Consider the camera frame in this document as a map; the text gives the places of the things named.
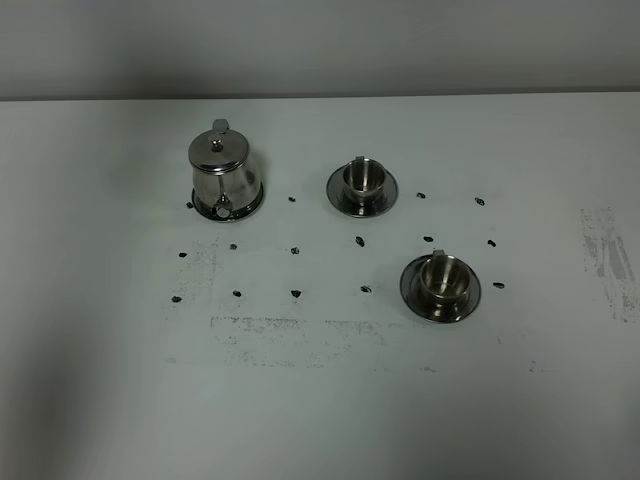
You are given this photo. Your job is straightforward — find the round steel teapot saucer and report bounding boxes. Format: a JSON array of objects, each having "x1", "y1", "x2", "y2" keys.
[{"x1": 191, "y1": 184, "x2": 264, "y2": 223}]

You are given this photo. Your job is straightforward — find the near steel saucer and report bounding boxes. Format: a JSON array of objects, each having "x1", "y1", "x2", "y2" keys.
[{"x1": 400, "y1": 252, "x2": 482, "y2": 324}]

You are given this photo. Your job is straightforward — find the near steel teacup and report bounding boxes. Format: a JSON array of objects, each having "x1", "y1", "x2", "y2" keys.
[{"x1": 419, "y1": 250, "x2": 472, "y2": 304}]

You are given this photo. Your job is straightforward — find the stainless steel teapot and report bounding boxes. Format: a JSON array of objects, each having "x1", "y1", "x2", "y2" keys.
[{"x1": 188, "y1": 119, "x2": 263, "y2": 218}]

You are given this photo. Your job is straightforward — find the far steel saucer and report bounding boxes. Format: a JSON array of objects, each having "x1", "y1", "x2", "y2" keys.
[{"x1": 326, "y1": 165, "x2": 399, "y2": 218}]

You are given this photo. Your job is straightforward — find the far steel teacup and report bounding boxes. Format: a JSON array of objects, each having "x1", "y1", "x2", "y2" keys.
[{"x1": 342, "y1": 156, "x2": 386, "y2": 205}]

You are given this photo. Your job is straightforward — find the steel teacup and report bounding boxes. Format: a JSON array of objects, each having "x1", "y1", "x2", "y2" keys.
[
  {"x1": 342, "y1": 156, "x2": 386, "y2": 205},
  {"x1": 419, "y1": 250, "x2": 472, "y2": 304}
]

